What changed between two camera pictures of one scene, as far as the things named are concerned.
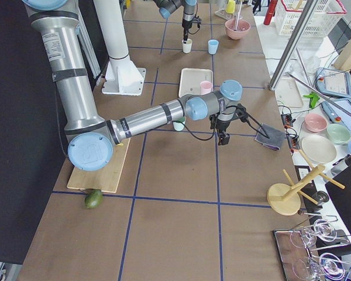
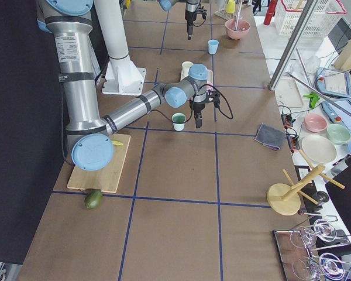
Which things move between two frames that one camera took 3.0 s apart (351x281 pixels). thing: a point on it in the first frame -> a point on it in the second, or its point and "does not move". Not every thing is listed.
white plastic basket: [325, 14] does not move
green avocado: [93, 198] does not move
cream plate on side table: [320, 149] does not move
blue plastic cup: [213, 46] does not move
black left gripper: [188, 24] -> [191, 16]
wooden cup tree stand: [284, 199] does not move
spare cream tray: [288, 93] does not move
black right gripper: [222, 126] -> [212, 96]
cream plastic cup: [186, 47] -> [185, 66]
